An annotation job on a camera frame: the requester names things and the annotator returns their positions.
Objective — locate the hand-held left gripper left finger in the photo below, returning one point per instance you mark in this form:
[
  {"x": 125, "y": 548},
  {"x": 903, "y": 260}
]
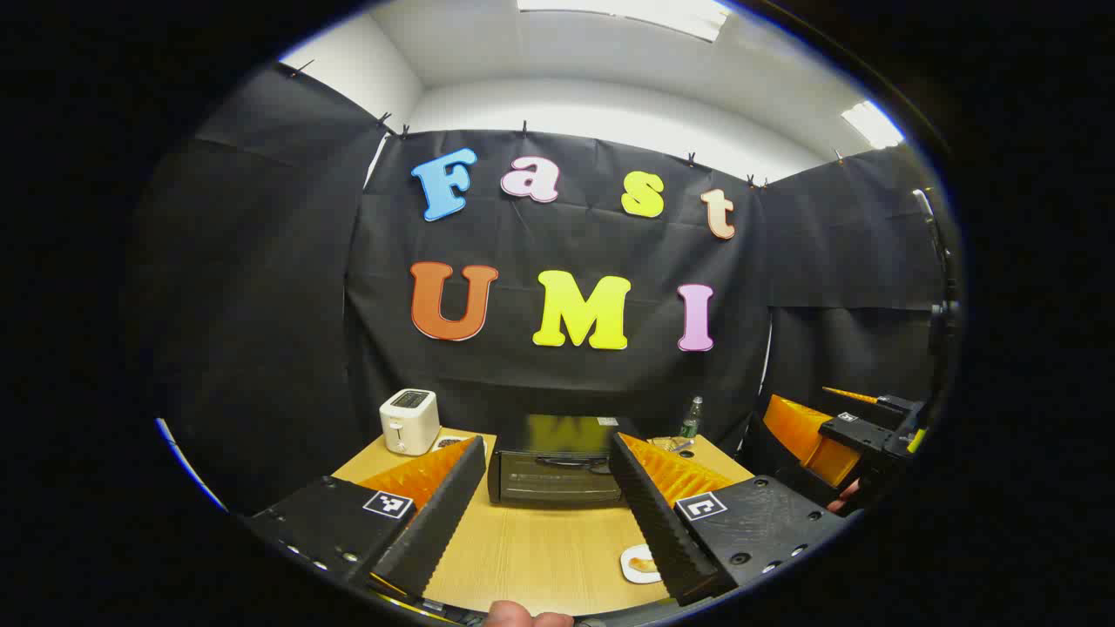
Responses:
[{"x": 444, "y": 514}]

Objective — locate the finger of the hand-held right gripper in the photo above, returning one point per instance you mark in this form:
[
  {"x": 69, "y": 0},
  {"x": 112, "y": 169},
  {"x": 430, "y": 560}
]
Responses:
[
  {"x": 797, "y": 431},
  {"x": 897, "y": 406}
]

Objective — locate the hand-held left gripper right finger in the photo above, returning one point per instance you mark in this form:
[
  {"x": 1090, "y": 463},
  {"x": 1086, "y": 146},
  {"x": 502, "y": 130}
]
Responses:
[{"x": 653, "y": 522}]

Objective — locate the golden bread piece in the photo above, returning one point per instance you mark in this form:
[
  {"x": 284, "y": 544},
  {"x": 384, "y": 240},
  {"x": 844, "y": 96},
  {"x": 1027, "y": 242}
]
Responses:
[{"x": 643, "y": 565}]

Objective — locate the black electric oven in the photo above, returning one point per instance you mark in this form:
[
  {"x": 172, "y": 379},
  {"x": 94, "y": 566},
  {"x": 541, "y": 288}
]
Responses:
[{"x": 549, "y": 477}]

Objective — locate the white plate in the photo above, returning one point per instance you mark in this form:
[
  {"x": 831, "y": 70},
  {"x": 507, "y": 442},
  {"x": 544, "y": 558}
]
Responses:
[{"x": 629, "y": 570}]

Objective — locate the white toaster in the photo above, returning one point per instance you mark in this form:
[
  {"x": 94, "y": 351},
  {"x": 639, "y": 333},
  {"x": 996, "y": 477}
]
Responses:
[{"x": 408, "y": 422}]

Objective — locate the clear bottle with green label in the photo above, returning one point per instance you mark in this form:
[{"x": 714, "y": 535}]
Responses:
[{"x": 692, "y": 421}]

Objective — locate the small ceiling light panel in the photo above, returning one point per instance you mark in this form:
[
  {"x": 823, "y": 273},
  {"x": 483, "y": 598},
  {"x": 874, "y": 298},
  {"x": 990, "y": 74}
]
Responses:
[{"x": 873, "y": 124}]

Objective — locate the black backdrop cloth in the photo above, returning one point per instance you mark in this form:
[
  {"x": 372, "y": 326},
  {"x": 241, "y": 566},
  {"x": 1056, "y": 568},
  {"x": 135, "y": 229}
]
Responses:
[{"x": 557, "y": 248}]

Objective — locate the long ceiling light panel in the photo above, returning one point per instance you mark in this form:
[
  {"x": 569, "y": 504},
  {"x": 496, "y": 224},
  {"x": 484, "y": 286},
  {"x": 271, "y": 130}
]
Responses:
[{"x": 627, "y": 13}]

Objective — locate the black camera stand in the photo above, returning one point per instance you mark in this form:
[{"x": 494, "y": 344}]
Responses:
[{"x": 945, "y": 287}]

